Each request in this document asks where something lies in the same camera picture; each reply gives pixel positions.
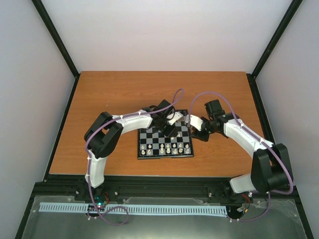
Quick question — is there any black magnetic chess board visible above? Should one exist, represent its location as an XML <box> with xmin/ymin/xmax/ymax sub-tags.
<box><xmin>138</xmin><ymin>109</ymin><xmax>194</xmax><ymax>160</ymax></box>

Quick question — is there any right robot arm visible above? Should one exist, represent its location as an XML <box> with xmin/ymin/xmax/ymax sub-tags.
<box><xmin>186</xmin><ymin>100</ymin><xmax>294</xmax><ymax>195</ymax></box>

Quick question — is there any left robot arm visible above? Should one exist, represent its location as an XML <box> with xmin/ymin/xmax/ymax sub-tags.
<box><xmin>84</xmin><ymin>100</ymin><xmax>183</xmax><ymax>201</ymax></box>

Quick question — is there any electronics board green led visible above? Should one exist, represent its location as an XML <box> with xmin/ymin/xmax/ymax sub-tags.
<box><xmin>94</xmin><ymin>195</ymin><xmax>109</xmax><ymax>208</ymax></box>

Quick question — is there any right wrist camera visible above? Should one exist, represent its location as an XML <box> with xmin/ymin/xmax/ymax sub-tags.
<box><xmin>185</xmin><ymin>114</ymin><xmax>203</xmax><ymax>131</ymax></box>

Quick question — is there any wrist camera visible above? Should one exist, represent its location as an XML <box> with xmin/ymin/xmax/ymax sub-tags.
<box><xmin>185</xmin><ymin>114</ymin><xmax>203</xmax><ymax>131</ymax></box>
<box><xmin>167</xmin><ymin>112</ymin><xmax>184</xmax><ymax>125</ymax></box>

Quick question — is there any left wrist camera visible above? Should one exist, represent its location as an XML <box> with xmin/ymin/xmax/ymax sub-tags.
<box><xmin>167</xmin><ymin>112</ymin><xmax>184</xmax><ymax>125</ymax></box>

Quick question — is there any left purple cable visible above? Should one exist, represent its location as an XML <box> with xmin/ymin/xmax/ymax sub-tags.
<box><xmin>85</xmin><ymin>88</ymin><xmax>185</xmax><ymax>226</ymax></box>

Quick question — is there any black aluminium rail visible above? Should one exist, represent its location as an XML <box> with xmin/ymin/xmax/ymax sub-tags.
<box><xmin>31</xmin><ymin>175</ymin><xmax>253</xmax><ymax>205</ymax></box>

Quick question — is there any light blue cable duct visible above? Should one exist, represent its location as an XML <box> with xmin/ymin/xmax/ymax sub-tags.
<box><xmin>38</xmin><ymin>202</ymin><xmax>227</xmax><ymax>217</ymax></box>

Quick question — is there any right black frame post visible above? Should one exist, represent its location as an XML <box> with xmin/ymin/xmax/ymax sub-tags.
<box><xmin>250</xmin><ymin>0</ymin><xmax>304</xmax><ymax>77</ymax></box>

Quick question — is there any black frame post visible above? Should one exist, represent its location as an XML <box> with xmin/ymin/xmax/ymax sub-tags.
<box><xmin>31</xmin><ymin>0</ymin><xmax>80</xmax><ymax>75</ymax></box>
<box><xmin>250</xmin><ymin>0</ymin><xmax>304</xmax><ymax>77</ymax></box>

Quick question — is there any left black frame post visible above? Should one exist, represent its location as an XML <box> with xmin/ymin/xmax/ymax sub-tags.
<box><xmin>31</xmin><ymin>0</ymin><xmax>80</xmax><ymax>75</ymax></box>

